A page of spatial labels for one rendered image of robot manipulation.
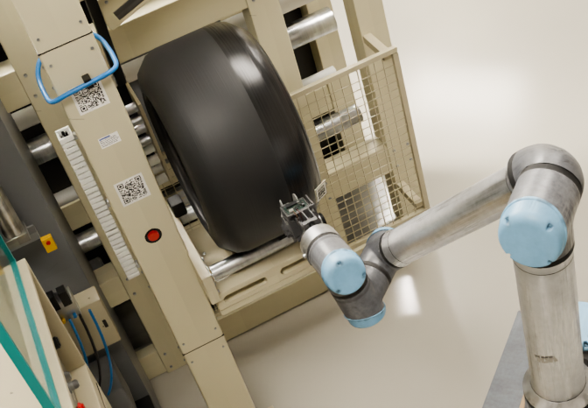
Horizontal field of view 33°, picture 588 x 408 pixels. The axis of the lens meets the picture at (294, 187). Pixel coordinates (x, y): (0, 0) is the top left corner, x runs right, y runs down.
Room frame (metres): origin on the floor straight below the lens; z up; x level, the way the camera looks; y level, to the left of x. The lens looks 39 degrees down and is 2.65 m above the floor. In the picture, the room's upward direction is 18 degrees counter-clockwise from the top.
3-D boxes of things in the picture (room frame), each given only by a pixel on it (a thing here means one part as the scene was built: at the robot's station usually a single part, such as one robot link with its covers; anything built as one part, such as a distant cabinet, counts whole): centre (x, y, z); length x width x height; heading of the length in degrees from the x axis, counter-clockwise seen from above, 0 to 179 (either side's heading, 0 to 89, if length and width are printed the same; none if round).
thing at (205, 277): (2.08, 0.33, 0.90); 0.40 x 0.03 x 0.10; 13
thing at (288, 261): (1.99, 0.12, 0.83); 0.36 x 0.09 x 0.06; 103
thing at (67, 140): (2.00, 0.48, 1.19); 0.05 x 0.04 x 0.48; 13
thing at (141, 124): (2.45, 0.45, 1.05); 0.20 x 0.15 x 0.30; 103
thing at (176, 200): (2.19, 0.33, 0.97); 0.05 x 0.04 x 0.05; 13
